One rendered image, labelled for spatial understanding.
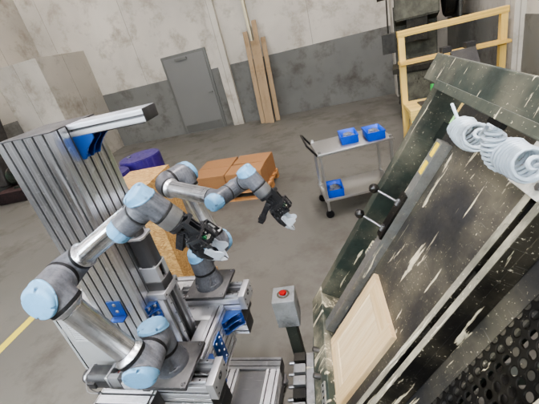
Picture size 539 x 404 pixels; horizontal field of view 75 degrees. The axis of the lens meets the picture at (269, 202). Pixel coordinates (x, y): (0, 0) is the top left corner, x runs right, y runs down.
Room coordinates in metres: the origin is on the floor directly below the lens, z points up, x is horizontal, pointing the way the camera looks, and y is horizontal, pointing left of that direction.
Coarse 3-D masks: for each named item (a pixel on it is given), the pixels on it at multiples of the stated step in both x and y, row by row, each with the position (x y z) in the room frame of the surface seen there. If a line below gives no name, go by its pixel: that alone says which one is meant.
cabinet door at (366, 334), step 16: (368, 288) 1.05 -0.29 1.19; (368, 304) 0.99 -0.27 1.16; (384, 304) 0.91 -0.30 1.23; (352, 320) 1.04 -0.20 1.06; (368, 320) 0.93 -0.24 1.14; (384, 320) 0.84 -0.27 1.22; (336, 336) 1.09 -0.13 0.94; (352, 336) 0.98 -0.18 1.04; (368, 336) 0.88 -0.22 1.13; (384, 336) 0.80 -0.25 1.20; (336, 352) 1.02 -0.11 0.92; (352, 352) 0.92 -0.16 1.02; (368, 352) 0.83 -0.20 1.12; (384, 352) 0.77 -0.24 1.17; (336, 368) 0.95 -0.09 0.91; (352, 368) 0.86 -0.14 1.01; (368, 368) 0.78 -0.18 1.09; (336, 384) 0.89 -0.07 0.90; (352, 384) 0.81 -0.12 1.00; (336, 400) 0.84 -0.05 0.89
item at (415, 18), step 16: (400, 0) 6.59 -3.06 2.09; (416, 0) 6.49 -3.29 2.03; (432, 0) 6.39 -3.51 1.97; (448, 0) 6.31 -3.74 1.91; (400, 16) 6.60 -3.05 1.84; (416, 16) 6.52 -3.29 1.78; (432, 16) 6.66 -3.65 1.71; (432, 32) 6.85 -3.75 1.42; (384, 48) 6.77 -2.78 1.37; (416, 48) 6.96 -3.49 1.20; (432, 48) 6.85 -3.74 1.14; (416, 64) 6.47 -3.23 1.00; (416, 80) 6.47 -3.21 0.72; (400, 96) 6.61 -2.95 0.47; (416, 96) 6.47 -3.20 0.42
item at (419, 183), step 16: (448, 144) 1.07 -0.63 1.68; (432, 160) 1.07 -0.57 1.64; (416, 176) 1.11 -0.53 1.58; (432, 176) 1.07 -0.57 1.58; (416, 192) 1.08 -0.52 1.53; (400, 224) 1.10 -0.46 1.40; (384, 240) 1.11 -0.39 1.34; (368, 256) 1.14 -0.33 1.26; (368, 272) 1.12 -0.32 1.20; (352, 288) 1.14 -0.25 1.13; (336, 304) 1.20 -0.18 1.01; (336, 320) 1.16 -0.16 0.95
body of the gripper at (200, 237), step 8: (184, 216) 0.91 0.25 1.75; (184, 224) 0.88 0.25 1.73; (192, 224) 0.90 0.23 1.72; (200, 224) 0.92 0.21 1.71; (208, 224) 0.92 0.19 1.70; (176, 232) 0.89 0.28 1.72; (184, 232) 0.91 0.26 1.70; (192, 232) 0.89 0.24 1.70; (200, 232) 0.88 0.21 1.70; (208, 232) 0.92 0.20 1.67; (216, 232) 0.92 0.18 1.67; (192, 240) 0.89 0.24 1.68; (200, 240) 0.87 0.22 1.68; (208, 240) 0.89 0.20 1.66; (200, 248) 0.91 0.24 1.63; (208, 248) 0.88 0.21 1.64
